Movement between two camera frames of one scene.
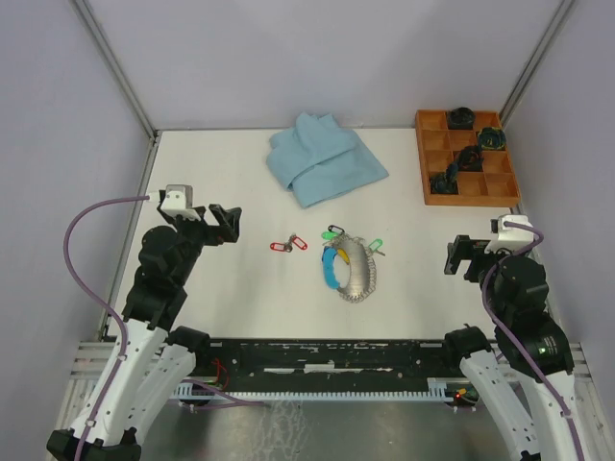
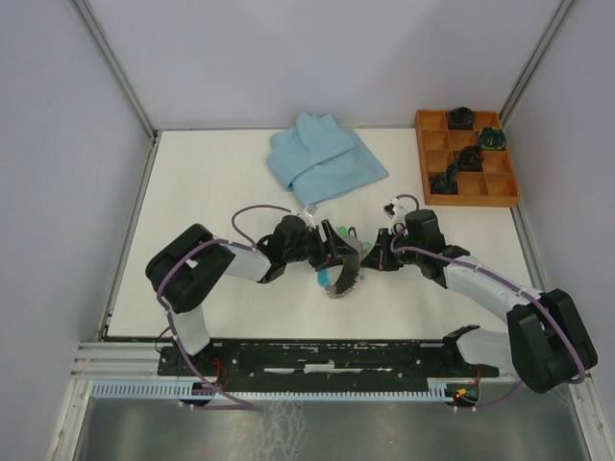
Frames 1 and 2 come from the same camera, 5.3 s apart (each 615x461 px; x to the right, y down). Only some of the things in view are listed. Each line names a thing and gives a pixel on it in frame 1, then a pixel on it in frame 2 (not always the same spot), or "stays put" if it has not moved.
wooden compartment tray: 464,159 stays put
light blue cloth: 322,159 stays put
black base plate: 328,361 stays put
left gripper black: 229,229 -> 324,259
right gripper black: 464,247 -> 378,257
